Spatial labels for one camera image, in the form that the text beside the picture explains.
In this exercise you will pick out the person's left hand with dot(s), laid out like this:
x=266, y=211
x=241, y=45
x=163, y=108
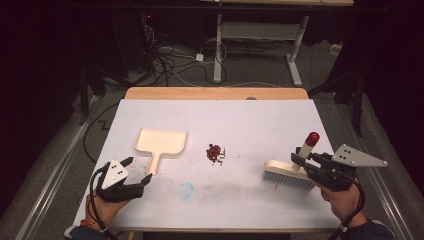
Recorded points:
x=105, y=210

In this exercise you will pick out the pile of red beans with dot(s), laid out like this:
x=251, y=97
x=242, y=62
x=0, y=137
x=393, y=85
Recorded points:
x=213, y=152

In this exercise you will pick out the person's right hand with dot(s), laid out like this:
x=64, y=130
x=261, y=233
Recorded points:
x=343, y=205

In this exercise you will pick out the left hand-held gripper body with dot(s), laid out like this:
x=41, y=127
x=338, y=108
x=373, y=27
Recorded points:
x=115, y=178

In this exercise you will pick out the wooden table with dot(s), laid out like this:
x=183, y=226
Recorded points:
x=200, y=93

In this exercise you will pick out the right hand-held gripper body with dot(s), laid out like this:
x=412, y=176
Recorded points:
x=336, y=175

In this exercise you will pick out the cream brush with red tip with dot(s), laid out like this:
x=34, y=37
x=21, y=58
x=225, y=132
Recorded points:
x=280, y=167

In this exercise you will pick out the white desk frame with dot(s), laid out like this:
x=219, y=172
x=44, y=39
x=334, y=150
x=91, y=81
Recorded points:
x=218, y=50

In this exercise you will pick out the black stand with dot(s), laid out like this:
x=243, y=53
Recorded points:
x=358, y=110

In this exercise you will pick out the white power adapter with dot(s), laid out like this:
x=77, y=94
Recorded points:
x=199, y=57

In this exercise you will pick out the white table cover sheet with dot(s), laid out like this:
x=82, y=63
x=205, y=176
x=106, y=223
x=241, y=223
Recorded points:
x=233, y=123

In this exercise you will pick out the beige floor box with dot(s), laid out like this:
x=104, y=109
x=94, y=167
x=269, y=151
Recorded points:
x=335, y=49

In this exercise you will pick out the metal floor rail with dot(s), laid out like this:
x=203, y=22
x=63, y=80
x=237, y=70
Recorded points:
x=53, y=180
x=390, y=208

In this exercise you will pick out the cream dustpan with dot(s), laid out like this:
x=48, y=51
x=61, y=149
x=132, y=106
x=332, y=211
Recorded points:
x=160, y=141

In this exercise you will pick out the dark table grommet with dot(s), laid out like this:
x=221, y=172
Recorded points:
x=251, y=98

